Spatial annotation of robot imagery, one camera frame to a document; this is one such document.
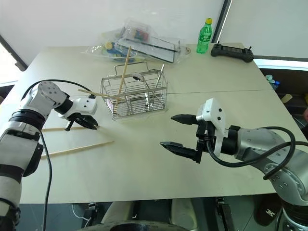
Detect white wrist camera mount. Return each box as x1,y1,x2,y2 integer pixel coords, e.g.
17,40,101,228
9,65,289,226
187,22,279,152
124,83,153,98
195,97,228,155
68,94,98,116

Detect black table leg strut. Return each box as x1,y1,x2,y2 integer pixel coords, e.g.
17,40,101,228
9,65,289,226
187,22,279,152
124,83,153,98
215,196,236,231

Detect white thin cable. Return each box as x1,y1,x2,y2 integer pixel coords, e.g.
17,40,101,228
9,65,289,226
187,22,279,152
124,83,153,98
71,204,90,221

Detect dark side shelf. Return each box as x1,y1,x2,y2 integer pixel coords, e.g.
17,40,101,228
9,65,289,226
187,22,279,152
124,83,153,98
259,68,308,141

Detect small clear bottles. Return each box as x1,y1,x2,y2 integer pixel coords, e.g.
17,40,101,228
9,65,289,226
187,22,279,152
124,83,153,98
265,74,281,91

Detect green plastic bottle yellow cap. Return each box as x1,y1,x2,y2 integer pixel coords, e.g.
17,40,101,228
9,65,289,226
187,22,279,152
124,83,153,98
196,17,214,54

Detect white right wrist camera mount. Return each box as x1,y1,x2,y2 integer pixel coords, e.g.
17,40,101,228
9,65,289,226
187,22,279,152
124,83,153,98
195,97,228,155

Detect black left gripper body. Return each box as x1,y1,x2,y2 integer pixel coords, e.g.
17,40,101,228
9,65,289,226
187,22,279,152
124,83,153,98
61,113,94,123

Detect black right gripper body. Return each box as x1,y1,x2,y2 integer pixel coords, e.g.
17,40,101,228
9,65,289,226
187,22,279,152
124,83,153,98
195,119,217,165

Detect black remote controller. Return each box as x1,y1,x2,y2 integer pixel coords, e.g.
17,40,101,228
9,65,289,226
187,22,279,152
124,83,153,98
210,41,255,64

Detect metal wire basket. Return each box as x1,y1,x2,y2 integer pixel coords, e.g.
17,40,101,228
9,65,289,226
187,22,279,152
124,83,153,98
99,61,169,121

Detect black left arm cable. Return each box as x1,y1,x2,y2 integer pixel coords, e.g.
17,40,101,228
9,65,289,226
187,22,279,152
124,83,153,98
21,79,93,231

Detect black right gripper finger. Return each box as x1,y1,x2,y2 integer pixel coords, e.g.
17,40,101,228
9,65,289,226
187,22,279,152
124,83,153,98
170,114,198,126
159,141,199,161

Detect wooden chopstick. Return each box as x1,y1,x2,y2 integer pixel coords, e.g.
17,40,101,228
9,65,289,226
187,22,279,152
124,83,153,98
114,46,132,114
41,126,85,133
77,89,126,101
40,140,115,158

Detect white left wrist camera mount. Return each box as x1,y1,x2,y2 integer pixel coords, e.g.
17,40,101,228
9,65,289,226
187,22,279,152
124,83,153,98
68,94,98,116

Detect white rounded shell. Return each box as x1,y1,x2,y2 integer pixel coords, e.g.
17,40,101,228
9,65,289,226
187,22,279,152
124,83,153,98
170,198,198,231
101,201,136,225

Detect clear plastic bag with items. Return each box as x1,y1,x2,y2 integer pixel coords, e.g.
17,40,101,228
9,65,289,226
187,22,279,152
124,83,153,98
80,17,191,65

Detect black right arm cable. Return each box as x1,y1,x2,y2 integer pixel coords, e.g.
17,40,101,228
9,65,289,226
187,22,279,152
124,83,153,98
205,127,308,181

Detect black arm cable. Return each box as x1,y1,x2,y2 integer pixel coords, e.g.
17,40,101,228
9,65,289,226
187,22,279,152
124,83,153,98
21,79,93,231
205,127,308,181

